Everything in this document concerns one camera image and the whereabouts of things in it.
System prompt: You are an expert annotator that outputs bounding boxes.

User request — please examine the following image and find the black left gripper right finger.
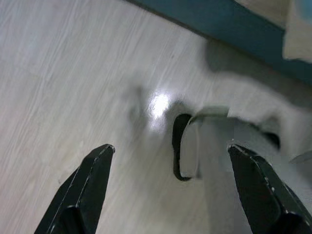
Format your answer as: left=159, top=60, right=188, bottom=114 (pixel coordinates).
left=228, top=144, right=312, bottom=234

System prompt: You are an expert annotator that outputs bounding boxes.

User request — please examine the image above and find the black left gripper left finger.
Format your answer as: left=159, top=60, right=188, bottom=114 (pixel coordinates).
left=34, top=143, right=115, bottom=234

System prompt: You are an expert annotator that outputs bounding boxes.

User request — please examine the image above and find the teal upholstered bed frame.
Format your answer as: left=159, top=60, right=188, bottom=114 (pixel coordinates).
left=131, top=0, right=312, bottom=85

